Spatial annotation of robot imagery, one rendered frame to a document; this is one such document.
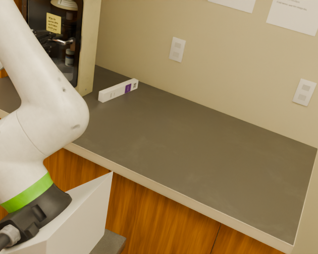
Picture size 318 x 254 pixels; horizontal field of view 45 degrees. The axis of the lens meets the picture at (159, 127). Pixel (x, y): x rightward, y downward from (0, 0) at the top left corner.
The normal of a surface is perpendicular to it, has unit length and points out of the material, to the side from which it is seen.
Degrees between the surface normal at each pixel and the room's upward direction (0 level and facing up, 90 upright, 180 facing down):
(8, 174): 60
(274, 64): 90
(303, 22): 90
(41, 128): 65
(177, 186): 0
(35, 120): 52
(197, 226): 90
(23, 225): 36
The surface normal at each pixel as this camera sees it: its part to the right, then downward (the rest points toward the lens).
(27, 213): 0.69, -0.51
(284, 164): 0.18, -0.85
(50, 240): 0.91, 0.33
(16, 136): 0.03, -0.02
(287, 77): -0.44, 0.38
